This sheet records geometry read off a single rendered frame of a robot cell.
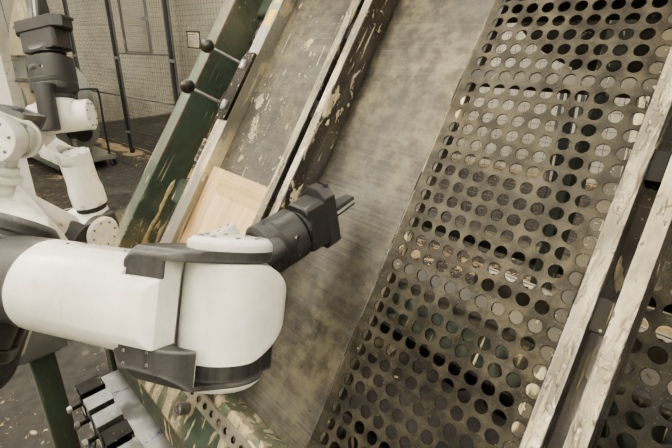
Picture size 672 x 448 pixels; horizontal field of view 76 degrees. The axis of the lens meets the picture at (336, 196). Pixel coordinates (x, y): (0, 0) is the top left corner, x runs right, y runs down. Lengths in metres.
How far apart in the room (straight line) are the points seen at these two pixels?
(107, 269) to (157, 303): 0.06
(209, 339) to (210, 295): 0.04
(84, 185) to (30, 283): 0.65
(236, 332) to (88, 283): 0.13
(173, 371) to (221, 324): 0.05
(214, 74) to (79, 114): 0.52
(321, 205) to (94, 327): 0.41
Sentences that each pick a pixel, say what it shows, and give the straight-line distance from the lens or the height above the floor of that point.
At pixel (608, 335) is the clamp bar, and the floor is 1.25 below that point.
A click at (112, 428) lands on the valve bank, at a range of 1.15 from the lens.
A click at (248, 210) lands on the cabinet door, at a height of 1.17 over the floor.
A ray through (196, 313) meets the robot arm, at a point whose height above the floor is 1.33.
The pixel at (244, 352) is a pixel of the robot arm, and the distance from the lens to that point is 0.40.
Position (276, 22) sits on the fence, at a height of 1.59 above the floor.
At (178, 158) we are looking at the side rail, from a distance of 1.41.
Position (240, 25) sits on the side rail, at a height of 1.59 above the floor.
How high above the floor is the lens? 1.55
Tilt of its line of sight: 20 degrees down
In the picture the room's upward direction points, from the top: straight up
